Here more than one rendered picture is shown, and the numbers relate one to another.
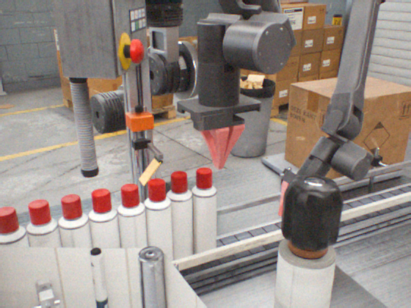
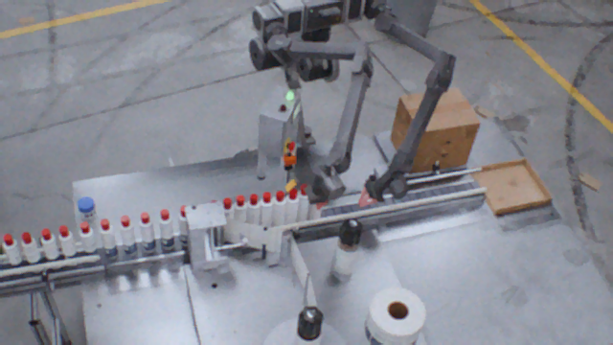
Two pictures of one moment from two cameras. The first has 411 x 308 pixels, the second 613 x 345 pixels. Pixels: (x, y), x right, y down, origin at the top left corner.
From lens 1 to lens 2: 198 cm
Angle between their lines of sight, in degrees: 22
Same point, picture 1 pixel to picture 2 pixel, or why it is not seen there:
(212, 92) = (317, 192)
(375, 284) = (397, 247)
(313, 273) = (347, 253)
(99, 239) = (263, 213)
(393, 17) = not seen: outside the picture
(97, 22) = (276, 139)
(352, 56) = (414, 129)
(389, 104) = (456, 131)
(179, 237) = (301, 213)
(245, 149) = not seen: hidden behind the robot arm
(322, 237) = (351, 243)
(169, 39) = not seen: hidden behind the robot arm
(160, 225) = (292, 209)
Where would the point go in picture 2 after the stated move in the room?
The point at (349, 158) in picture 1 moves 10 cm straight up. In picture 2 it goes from (396, 188) to (399, 172)
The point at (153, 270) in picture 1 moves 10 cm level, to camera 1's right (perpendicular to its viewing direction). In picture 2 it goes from (286, 241) to (313, 245)
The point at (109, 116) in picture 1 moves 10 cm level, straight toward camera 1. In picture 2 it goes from (265, 62) to (265, 75)
